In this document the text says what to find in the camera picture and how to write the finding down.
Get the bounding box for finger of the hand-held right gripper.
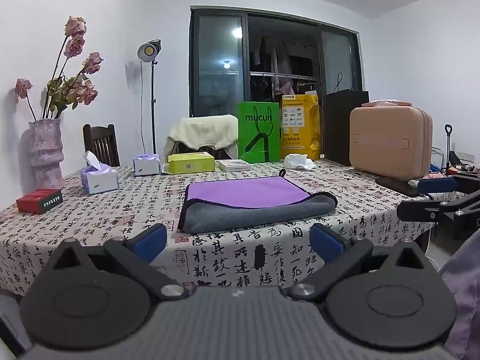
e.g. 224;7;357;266
416;173;480;196
397;197;480;223

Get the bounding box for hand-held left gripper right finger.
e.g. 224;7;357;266
287;223;448;303

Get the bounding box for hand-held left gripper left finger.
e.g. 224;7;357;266
37;223;189;302

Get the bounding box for purple and grey towel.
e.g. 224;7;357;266
177;169;339;234

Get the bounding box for black board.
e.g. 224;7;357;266
375;175;422;198

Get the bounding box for black hand trolley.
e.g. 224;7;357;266
430;124;480;176

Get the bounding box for pink hard case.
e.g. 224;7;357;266
349;104;434;181

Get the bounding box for person's lilac clothing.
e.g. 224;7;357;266
439;228;480;360

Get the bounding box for calligraphy print tablecloth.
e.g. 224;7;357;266
0;157;467;298

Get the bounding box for white purple tissue box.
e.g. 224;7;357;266
80;151;119;196
133;153;162;177

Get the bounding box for crumpled white tissue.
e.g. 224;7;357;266
283;153;316;171

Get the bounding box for yellow-green box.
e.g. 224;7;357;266
167;151;216;175

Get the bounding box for pink item on case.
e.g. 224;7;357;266
361;99;412;109

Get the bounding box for dark wooden chair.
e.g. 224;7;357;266
82;123;121;168

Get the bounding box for black paper bag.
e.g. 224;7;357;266
322;72;370;167

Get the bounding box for flat white box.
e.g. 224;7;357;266
217;159;252;173

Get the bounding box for red box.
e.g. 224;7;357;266
16;188;64;215

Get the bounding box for yellow paper bag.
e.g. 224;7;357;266
280;94;322;161

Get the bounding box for cream cloth on chair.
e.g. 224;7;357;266
164;114;239;158

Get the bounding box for green paper bag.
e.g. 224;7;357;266
237;101;282;164

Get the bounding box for pink ceramic vase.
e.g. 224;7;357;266
28;118;66;191

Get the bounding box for dried pink roses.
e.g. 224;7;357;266
14;16;104;121

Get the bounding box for black framed glass sliding door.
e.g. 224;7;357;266
190;5;367;160

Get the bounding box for studio light on stand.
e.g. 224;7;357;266
136;39;163;155

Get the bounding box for hanging clothes behind glass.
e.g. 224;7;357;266
250;37;297;96

